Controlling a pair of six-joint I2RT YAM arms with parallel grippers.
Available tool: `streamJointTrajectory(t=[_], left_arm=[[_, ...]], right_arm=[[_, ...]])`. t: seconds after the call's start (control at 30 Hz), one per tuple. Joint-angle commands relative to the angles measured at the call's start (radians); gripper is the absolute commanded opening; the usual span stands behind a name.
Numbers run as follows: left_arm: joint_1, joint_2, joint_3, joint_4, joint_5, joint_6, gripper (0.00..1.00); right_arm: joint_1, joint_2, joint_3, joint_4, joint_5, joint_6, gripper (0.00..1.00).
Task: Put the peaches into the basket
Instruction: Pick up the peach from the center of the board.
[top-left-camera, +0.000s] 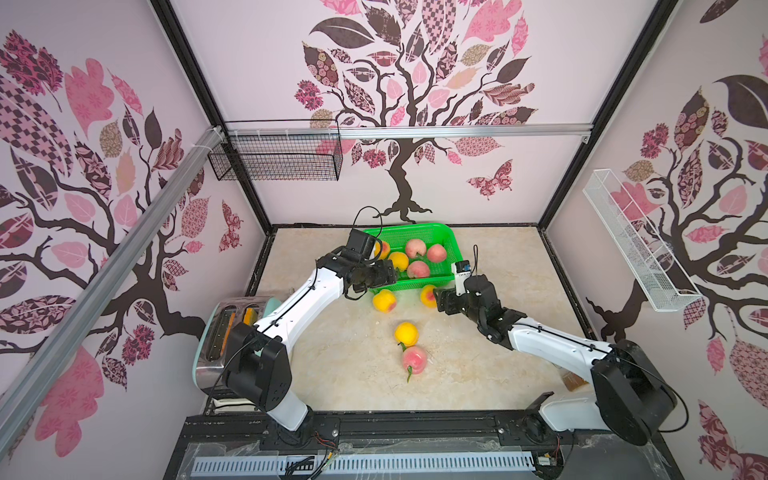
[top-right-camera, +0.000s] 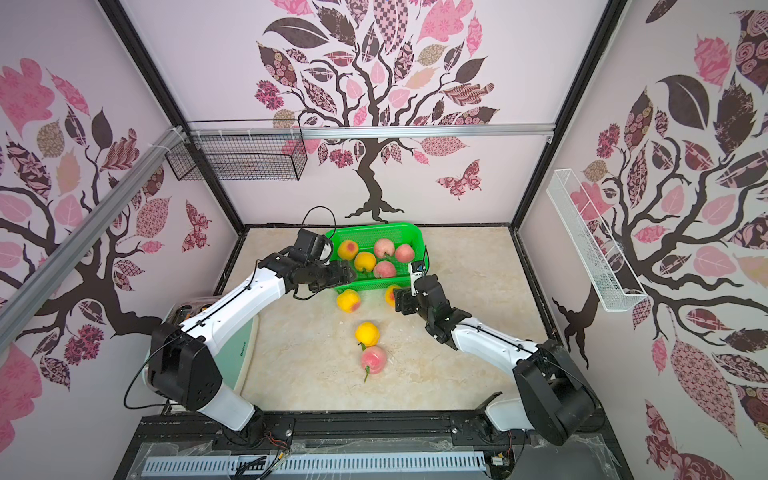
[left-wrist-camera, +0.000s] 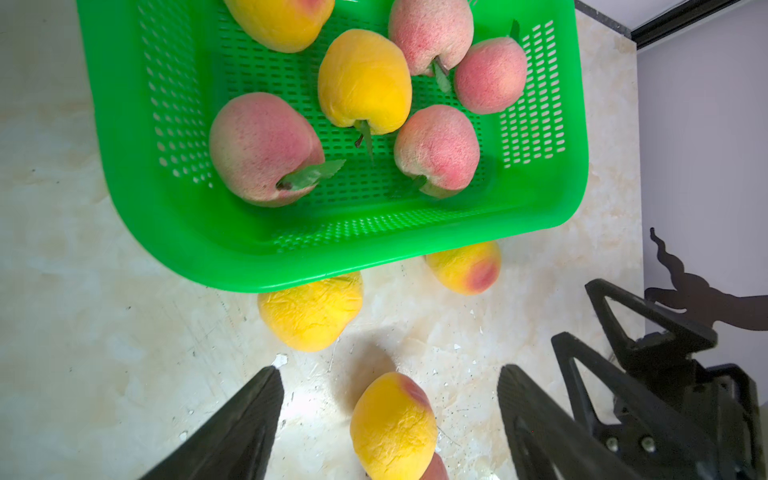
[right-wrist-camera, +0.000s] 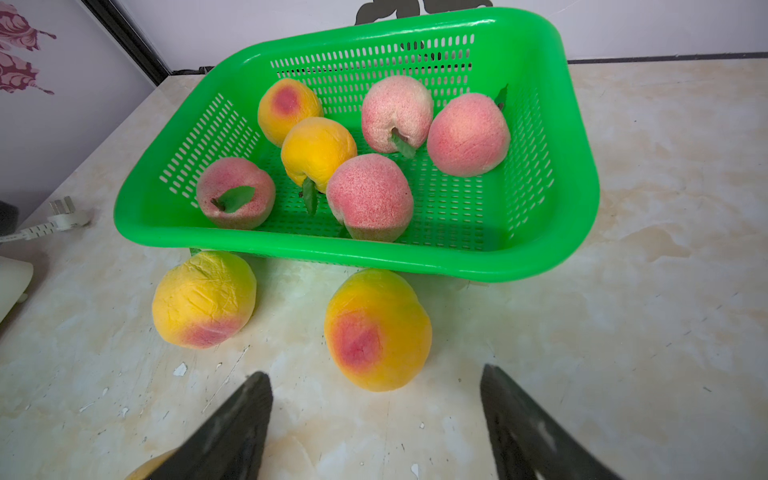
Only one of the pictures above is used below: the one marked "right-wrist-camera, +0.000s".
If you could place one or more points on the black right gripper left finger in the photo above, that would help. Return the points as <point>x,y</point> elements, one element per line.
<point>231,443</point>

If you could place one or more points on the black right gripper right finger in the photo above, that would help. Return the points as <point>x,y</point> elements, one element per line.
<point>526,442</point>

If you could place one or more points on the pink peach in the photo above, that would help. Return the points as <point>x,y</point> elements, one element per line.
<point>469,137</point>
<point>370,196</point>
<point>396,115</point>
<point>235,194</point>

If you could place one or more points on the yellow peach with green leaf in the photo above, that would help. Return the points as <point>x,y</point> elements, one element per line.
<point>311,153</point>

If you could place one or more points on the yellow peach with red spot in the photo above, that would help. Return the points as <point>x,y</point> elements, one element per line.
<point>285,104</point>

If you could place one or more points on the yellow red peach below basket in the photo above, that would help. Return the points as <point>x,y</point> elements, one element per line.
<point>378,333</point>

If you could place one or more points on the green plastic basket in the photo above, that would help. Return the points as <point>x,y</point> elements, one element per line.
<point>521,219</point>

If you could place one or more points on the mint and chrome toaster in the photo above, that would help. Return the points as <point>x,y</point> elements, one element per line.
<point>15,277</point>

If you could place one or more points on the white power plug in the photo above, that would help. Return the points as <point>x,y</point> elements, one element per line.
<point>65,217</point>

